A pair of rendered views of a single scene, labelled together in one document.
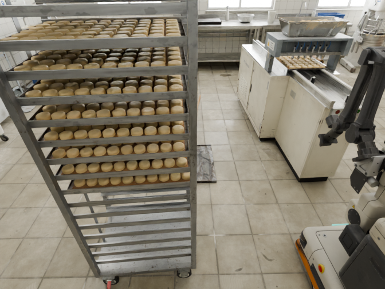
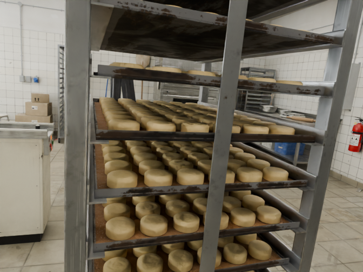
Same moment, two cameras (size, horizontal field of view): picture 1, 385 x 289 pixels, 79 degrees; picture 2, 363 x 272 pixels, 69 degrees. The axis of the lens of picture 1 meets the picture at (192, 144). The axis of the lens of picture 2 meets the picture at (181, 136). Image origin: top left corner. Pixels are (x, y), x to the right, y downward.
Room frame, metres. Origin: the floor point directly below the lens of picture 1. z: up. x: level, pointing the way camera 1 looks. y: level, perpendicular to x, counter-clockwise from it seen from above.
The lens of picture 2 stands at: (1.12, 1.03, 1.31)
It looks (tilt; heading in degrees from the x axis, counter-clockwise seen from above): 11 degrees down; 255
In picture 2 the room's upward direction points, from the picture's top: 5 degrees clockwise
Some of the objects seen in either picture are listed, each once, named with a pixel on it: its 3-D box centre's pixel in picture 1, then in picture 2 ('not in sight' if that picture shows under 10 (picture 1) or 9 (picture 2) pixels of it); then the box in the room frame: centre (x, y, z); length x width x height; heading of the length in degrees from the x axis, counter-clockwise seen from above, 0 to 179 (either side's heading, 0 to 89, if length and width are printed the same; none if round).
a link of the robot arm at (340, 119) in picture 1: (357, 93); (116, 98); (1.11, -0.84, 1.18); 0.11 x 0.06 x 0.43; 93
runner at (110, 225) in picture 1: (136, 221); not in sight; (0.77, 0.30, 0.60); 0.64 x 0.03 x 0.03; 95
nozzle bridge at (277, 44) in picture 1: (303, 53); not in sight; (2.47, -1.14, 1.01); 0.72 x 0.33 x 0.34; 93
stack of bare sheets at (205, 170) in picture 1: (195, 162); not in sight; (1.94, -0.03, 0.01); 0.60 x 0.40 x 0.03; 2
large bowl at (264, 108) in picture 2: not in sight; (267, 109); (-2.04, -4.00, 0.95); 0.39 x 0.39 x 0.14
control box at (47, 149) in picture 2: (344, 115); (48, 142); (1.61, -1.19, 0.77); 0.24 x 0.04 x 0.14; 93
